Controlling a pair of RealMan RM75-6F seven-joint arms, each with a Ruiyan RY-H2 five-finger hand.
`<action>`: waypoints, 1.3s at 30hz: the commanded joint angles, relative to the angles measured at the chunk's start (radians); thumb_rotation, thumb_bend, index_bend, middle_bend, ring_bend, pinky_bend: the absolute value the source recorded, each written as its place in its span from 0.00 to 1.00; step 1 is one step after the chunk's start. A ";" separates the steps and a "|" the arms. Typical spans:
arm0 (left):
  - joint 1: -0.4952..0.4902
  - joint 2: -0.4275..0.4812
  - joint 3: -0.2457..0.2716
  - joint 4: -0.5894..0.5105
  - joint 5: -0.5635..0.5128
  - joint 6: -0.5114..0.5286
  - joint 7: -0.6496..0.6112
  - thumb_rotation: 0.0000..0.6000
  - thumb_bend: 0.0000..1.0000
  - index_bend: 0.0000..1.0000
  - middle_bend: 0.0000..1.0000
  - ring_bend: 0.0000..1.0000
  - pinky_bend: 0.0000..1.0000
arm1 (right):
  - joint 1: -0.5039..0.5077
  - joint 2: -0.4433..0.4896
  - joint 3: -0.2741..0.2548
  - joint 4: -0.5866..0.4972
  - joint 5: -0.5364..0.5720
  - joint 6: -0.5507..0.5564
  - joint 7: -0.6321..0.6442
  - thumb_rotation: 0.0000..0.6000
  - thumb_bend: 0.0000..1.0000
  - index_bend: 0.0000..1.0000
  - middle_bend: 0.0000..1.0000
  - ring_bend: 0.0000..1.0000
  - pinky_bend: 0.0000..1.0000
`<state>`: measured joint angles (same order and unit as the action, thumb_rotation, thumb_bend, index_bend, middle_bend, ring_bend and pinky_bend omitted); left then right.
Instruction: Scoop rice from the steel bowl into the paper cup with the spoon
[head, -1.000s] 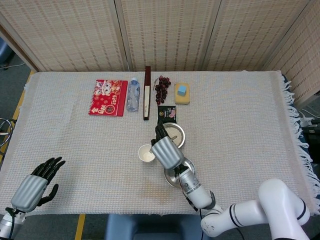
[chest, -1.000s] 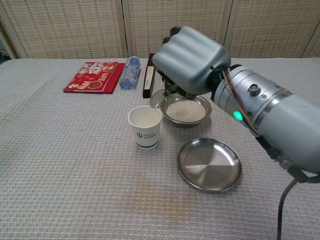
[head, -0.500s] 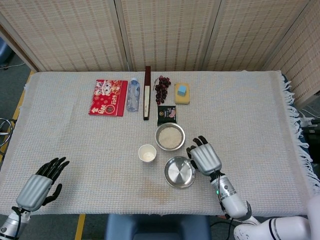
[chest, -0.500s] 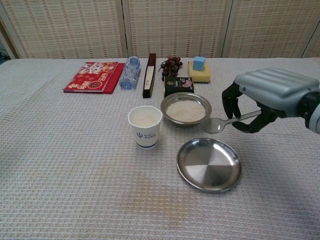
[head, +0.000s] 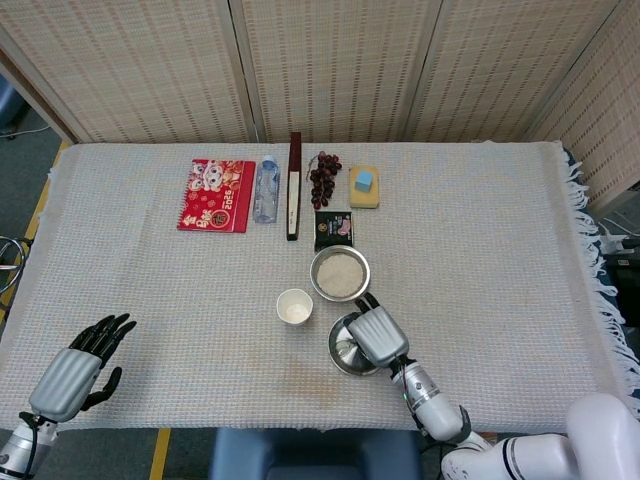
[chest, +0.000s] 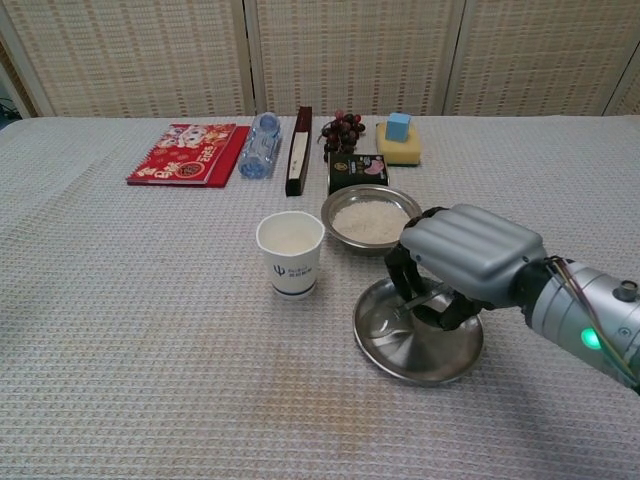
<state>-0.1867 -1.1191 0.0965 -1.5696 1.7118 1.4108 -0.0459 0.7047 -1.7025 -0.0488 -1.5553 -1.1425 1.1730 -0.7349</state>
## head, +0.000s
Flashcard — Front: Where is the black box device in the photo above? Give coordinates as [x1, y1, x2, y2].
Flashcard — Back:
[602, 252, 640, 326]

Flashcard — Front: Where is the beige woven folding screen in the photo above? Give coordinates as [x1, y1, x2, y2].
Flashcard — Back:
[0, 0, 640, 216]

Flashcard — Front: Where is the clear plastic water bottle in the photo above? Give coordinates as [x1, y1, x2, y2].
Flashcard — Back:
[252, 154, 281, 224]

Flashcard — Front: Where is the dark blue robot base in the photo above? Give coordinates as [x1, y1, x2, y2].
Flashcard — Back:
[209, 428, 424, 480]

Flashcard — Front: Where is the white woven fringed tablecloth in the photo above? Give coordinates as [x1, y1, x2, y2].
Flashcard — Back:
[0, 140, 640, 432]

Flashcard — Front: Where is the white paper cup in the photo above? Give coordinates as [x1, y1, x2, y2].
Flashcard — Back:
[276, 288, 315, 327]

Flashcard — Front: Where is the red spiral desk calendar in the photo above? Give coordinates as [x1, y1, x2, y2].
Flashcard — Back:
[176, 158, 257, 234]

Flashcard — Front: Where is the black food packet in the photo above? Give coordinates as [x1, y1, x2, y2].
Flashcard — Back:
[313, 210, 354, 253]

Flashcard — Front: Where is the yellow sponge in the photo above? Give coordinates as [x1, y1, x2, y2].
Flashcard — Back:
[348, 165, 382, 210]

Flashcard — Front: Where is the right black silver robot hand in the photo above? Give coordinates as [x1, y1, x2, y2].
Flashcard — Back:
[342, 293, 409, 369]

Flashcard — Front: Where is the steel bowl holding rice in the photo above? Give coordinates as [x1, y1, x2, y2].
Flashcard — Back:
[309, 248, 372, 303]

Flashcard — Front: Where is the long dark red box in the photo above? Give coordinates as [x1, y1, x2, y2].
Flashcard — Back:
[286, 131, 303, 242]

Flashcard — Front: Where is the empty steel plate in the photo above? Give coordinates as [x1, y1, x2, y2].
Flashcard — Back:
[327, 313, 385, 378]

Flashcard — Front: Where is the white power strip with cables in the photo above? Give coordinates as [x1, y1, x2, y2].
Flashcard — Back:
[597, 212, 640, 256]

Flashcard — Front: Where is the chrome metal stool frame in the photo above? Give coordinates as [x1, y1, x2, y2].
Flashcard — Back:
[0, 236, 26, 296]

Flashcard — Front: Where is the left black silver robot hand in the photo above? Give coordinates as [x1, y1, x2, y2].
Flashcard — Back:
[27, 313, 138, 423]

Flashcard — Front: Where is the bunch of dark red grapes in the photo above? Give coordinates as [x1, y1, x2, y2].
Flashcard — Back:
[307, 151, 344, 210]

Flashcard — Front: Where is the blue office chair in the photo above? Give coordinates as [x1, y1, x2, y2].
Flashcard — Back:
[0, 74, 26, 139]

